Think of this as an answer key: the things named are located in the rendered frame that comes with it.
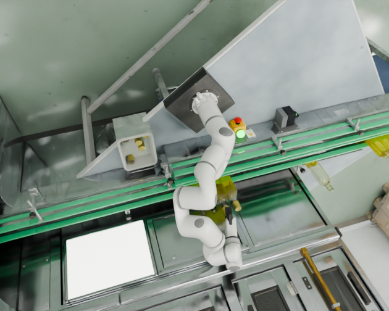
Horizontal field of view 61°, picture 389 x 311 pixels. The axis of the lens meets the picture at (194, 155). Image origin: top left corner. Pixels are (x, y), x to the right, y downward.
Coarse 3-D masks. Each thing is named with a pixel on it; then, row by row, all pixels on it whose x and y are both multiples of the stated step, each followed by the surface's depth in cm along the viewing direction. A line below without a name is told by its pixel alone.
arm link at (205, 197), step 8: (200, 168) 120; (208, 168) 120; (200, 176) 117; (208, 176) 117; (200, 184) 116; (208, 184) 115; (184, 192) 120; (192, 192) 119; (200, 192) 116; (208, 192) 114; (216, 192) 118; (184, 200) 120; (192, 200) 118; (200, 200) 116; (208, 200) 115; (216, 200) 117; (184, 208) 122; (192, 208) 120; (200, 208) 118; (208, 208) 116
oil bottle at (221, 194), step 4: (216, 180) 174; (216, 184) 172; (220, 184) 172; (216, 188) 170; (220, 188) 170; (220, 192) 168; (224, 192) 168; (220, 196) 167; (224, 196) 167; (220, 200) 167
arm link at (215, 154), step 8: (216, 144) 130; (208, 152) 127; (216, 152) 127; (224, 152) 130; (200, 160) 124; (208, 160) 123; (216, 160) 124; (224, 160) 130; (216, 168) 123; (224, 168) 140; (216, 176) 133
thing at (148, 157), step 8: (136, 136) 155; (152, 136) 157; (120, 144) 159; (128, 144) 166; (144, 144) 169; (152, 144) 162; (120, 152) 159; (128, 152) 170; (136, 152) 172; (144, 152) 173; (152, 152) 172; (136, 160) 172; (144, 160) 172; (152, 160) 172; (128, 168) 169; (136, 168) 170
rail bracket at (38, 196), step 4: (28, 188) 157; (32, 188) 157; (36, 188) 157; (32, 192) 156; (36, 192) 158; (40, 192) 161; (44, 192) 168; (32, 196) 155; (36, 196) 160; (40, 196) 161; (44, 196) 166; (28, 200) 147; (32, 200) 153; (36, 200) 162; (40, 200) 163; (32, 204) 151; (32, 208) 150; (32, 212) 149; (36, 212) 154; (32, 216) 147; (40, 220) 158
